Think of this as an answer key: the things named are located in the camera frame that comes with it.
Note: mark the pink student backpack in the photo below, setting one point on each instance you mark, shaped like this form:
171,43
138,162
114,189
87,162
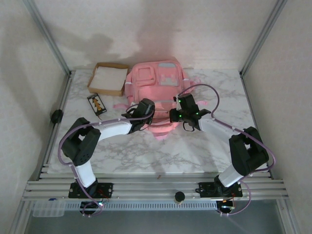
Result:
156,90

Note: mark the cardboard tray with white paper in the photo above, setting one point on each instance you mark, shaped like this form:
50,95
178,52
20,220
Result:
108,78

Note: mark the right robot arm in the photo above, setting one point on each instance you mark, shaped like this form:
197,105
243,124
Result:
214,125

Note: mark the black knob on frame side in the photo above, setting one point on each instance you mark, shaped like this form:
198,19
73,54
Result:
56,116

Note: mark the aluminium extrusion frame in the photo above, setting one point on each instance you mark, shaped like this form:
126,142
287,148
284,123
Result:
146,187

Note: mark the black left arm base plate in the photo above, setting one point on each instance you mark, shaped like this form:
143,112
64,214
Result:
107,190

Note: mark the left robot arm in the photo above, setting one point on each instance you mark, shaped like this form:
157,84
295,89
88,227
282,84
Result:
114,128

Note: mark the black knob with brass base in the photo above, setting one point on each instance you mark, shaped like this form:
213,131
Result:
180,196

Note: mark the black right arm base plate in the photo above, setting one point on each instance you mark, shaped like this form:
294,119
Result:
206,189

